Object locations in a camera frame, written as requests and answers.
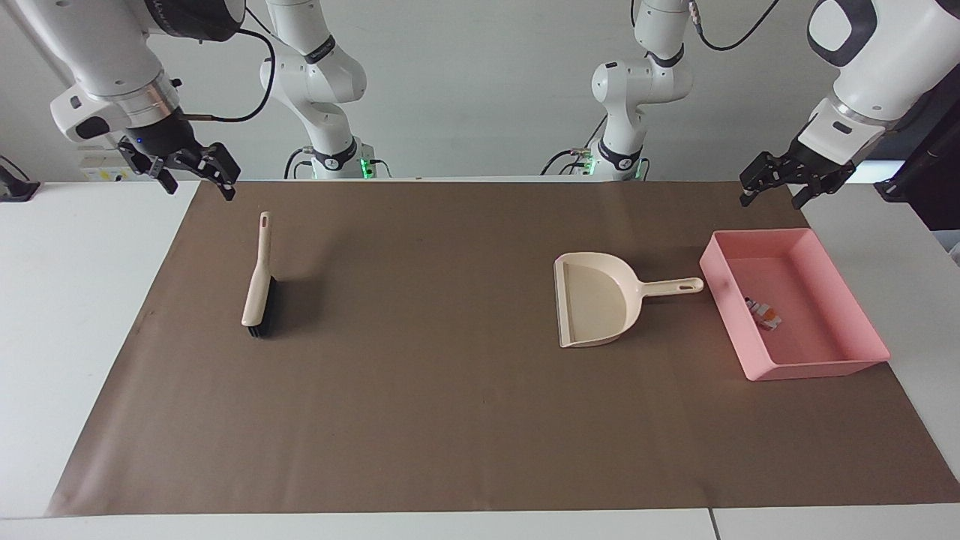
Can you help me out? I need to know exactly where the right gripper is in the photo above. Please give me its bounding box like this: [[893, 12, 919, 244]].
[[118, 109, 242, 202]]

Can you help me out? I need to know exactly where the beige brush with black bristles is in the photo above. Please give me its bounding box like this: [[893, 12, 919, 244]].
[[241, 211, 279, 340]]

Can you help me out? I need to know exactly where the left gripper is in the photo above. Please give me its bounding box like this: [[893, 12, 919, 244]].
[[739, 138, 857, 210]]

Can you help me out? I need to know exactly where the beige plastic dustpan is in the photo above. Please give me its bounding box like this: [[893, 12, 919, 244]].
[[553, 252, 706, 350]]

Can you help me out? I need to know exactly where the black cable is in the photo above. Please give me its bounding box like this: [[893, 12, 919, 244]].
[[178, 7, 278, 124], [540, 112, 610, 178], [283, 145, 314, 180], [688, 0, 782, 53]]

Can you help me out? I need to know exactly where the black stand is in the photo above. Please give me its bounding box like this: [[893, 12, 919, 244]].
[[0, 154, 41, 203], [873, 75, 960, 233]]

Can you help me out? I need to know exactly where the pink plastic bin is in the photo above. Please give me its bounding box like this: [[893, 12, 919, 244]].
[[699, 228, 892, 383]]

